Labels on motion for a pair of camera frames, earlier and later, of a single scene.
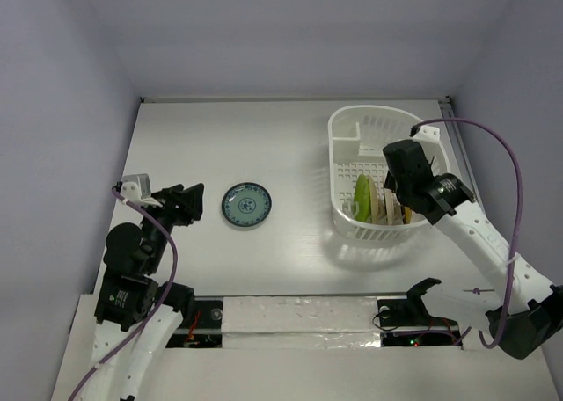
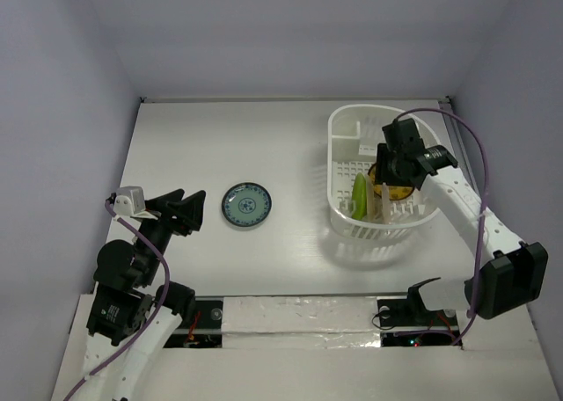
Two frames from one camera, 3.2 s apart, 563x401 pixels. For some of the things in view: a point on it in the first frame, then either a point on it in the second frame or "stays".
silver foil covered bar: (300, 322) stays
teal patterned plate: (246, 204) stays
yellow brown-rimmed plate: (407, 215) -> (395, 193)
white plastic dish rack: (362, 207) stays
